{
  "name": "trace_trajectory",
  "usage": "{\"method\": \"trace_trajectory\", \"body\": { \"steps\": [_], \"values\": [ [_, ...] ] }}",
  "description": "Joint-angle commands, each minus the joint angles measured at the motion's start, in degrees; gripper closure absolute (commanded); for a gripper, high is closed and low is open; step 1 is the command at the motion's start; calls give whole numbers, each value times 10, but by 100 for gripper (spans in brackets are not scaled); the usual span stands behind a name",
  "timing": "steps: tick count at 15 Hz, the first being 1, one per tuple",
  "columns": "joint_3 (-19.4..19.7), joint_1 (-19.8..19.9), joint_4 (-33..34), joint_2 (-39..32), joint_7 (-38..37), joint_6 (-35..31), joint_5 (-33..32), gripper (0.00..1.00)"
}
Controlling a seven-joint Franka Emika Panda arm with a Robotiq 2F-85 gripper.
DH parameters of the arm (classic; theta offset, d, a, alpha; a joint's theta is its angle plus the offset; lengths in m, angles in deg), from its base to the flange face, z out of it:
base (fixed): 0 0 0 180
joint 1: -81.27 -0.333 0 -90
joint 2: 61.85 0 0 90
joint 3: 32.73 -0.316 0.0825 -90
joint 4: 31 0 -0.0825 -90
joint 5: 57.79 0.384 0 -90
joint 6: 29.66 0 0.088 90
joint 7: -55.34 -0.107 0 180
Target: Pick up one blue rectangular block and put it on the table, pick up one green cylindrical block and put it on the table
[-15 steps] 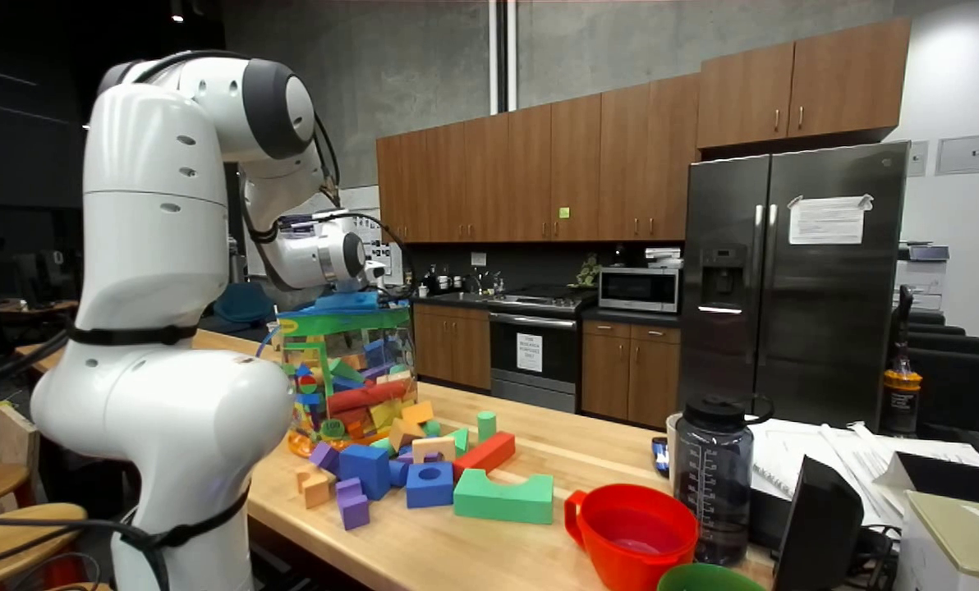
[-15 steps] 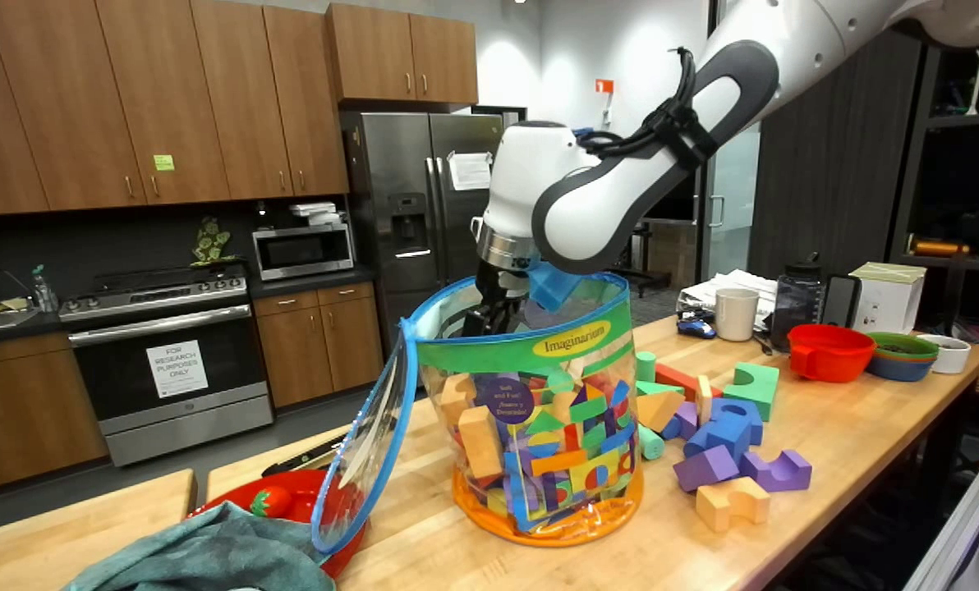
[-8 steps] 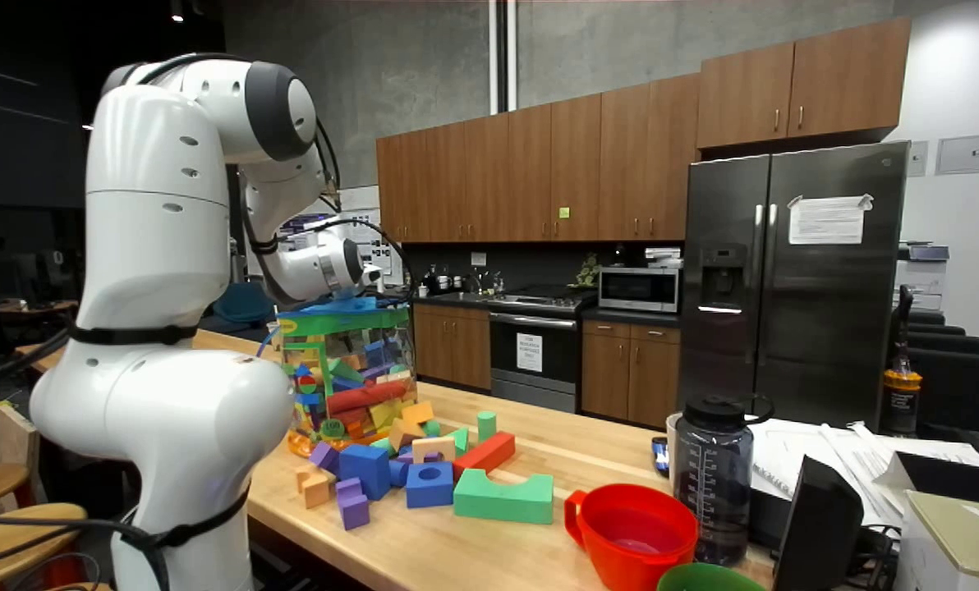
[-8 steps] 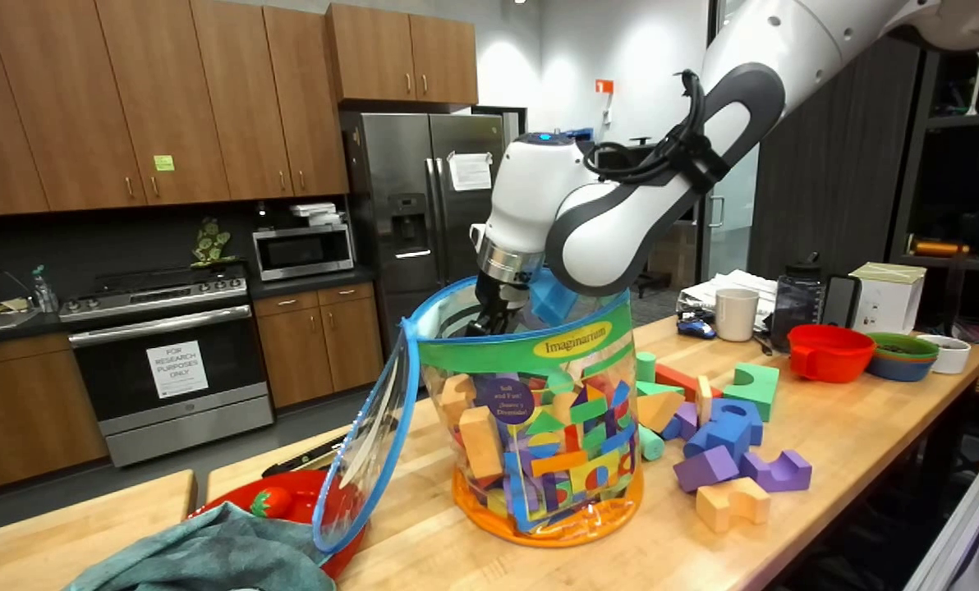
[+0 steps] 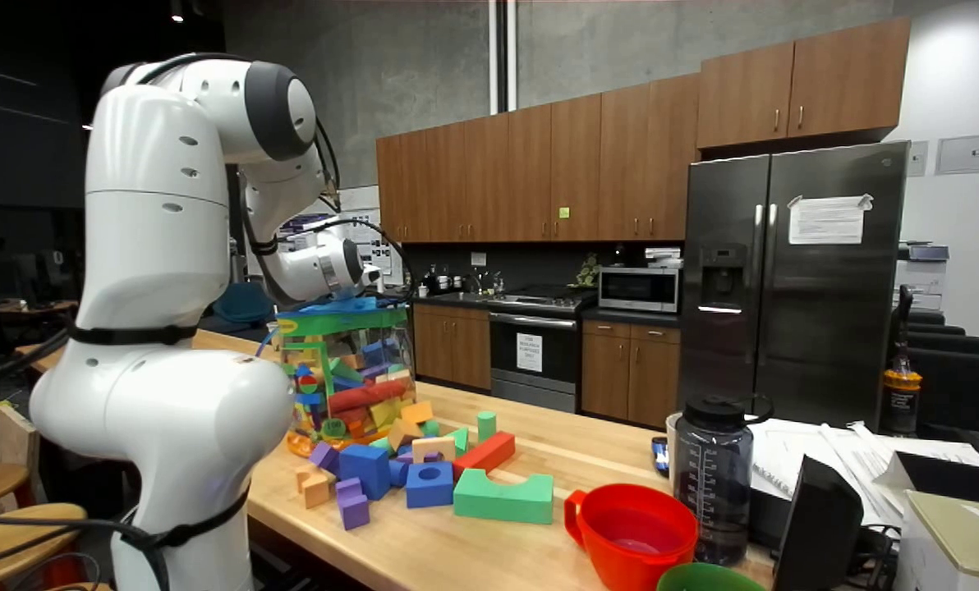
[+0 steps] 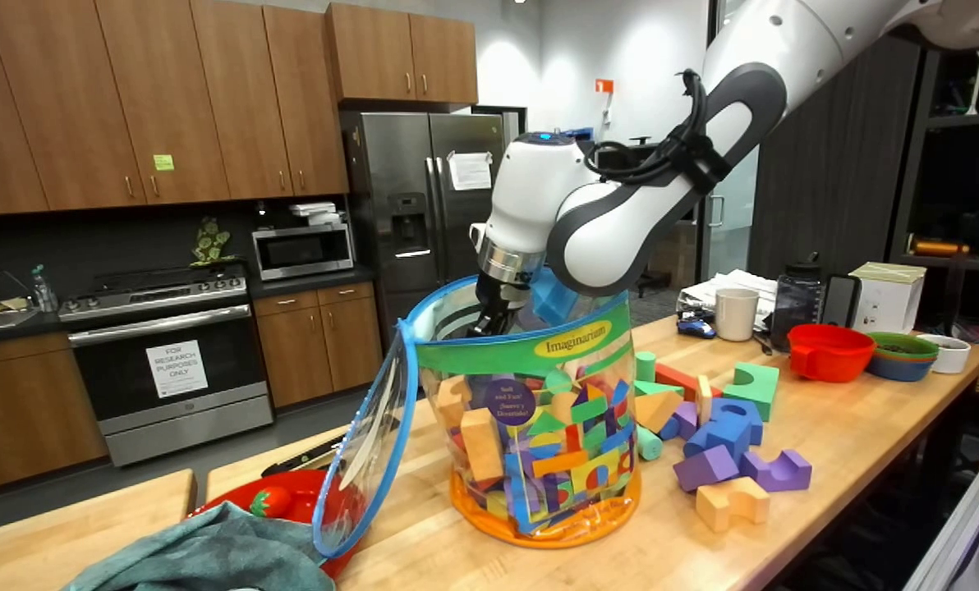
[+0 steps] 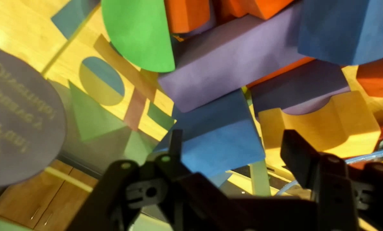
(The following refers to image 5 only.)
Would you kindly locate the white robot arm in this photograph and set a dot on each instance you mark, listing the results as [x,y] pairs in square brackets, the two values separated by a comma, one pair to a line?
[148,219]

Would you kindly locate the short green cylinder block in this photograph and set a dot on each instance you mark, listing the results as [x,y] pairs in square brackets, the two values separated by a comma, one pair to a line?
[486,426]

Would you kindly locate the orange triangular prism block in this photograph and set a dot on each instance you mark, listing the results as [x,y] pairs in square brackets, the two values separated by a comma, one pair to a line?
[414,414]
[399,435]

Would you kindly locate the green triangle foam block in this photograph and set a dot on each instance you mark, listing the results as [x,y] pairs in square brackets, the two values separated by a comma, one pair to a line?
[460,442]

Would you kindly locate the large red orange block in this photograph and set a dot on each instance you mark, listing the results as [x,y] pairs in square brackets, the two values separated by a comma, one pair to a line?
[370,396]

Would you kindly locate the pale yellow rectangular block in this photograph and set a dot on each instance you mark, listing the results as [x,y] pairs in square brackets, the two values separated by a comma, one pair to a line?
[436,448]

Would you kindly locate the long pale green cylinder block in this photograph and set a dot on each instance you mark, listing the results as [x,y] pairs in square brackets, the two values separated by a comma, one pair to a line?
[382,446]

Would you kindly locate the blue cylinder foam block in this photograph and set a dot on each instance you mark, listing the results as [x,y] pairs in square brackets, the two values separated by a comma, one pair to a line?
[399,470]
[366,466]

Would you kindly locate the green arch foam block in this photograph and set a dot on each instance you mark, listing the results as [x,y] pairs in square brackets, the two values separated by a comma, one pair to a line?
[504,497]

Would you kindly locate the blue square block with hole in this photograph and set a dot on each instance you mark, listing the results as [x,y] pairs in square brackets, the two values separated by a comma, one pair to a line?
[428,494]

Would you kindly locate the purple rectangular foam block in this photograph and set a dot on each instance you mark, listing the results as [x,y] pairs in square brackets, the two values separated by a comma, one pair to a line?
[327,453]

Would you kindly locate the purple arch foam block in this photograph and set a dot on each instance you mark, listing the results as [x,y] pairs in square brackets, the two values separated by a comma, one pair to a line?
[354,511]

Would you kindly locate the tan foam block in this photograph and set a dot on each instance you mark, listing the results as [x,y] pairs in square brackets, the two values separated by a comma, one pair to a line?
[321,494]
[308,477]

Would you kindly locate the wooden base cabinet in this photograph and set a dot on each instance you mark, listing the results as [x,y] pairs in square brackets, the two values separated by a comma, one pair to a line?
[454,347]
[629,371]

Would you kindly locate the white paper note on oven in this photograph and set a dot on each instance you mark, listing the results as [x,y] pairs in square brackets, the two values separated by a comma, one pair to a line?
[531,351]

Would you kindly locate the steel kitchen oven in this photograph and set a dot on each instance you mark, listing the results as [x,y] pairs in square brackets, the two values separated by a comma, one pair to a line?
[534,383]

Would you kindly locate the small potted plant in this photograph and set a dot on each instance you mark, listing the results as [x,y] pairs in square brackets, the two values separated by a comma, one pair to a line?
[585,269]

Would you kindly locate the green sticky note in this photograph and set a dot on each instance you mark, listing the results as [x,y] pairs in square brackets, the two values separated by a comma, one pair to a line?
[562,216]

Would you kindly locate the steel microwave oven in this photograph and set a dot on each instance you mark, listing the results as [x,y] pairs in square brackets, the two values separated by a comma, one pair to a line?
[638,291]

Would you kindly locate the white container stack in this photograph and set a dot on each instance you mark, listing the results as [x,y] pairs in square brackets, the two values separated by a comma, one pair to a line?
[661,256]

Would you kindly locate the small dark device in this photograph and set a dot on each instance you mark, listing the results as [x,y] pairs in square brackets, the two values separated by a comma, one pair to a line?
[661,453]

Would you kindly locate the vertical metal pipe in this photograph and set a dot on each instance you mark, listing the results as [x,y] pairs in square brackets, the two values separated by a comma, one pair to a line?
[502,53]

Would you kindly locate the blue chair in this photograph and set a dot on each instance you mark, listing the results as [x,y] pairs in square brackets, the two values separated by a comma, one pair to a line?
[239,307]

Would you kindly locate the red plastic measuring cup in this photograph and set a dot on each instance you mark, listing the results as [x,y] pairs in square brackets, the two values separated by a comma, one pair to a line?
[631,537]

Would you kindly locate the dark water bottle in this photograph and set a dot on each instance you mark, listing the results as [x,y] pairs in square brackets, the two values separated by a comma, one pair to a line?
[715,482]

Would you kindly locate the dark steel refrigerator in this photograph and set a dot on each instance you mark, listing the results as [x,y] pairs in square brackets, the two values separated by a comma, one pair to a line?
[828,307]

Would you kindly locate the white paper note on refrigerator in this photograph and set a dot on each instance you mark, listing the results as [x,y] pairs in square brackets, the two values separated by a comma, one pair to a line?
[828,219]

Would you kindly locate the green plastic bowl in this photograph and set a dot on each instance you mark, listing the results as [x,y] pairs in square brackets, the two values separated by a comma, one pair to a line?
[707,579]

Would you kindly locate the stack of white papers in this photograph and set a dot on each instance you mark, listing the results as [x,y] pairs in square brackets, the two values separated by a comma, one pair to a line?
[828,448]

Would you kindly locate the black flat device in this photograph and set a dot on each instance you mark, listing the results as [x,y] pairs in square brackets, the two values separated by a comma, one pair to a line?
[818,528]

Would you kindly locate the bottle with orange lid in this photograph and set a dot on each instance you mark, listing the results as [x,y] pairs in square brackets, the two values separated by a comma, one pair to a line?
[901,398]

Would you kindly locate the white office printer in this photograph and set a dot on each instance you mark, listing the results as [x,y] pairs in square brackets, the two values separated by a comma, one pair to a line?
[924,273]

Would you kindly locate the black office chair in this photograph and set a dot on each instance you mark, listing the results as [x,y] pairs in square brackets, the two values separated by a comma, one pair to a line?
[966,371]

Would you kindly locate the white cardboard box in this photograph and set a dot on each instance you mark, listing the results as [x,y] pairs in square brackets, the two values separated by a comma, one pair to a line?
[950,537]

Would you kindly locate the wooden chair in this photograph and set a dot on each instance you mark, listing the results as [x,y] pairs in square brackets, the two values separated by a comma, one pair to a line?
[8,513]

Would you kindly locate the long wooden wall cabinet row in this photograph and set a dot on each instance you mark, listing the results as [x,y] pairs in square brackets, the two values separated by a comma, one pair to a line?
[534,176]

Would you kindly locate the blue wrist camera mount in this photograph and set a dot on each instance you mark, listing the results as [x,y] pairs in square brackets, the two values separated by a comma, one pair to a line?
[343,296]

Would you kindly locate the wooden double door wall cabinet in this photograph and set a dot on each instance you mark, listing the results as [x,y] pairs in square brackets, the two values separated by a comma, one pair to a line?
[806,84]

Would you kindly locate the small grey wall plate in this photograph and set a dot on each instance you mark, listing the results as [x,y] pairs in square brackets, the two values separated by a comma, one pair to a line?
[918,160]

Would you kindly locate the large grey wall plate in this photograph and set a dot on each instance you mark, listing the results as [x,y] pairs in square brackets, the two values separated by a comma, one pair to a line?
[965,153]

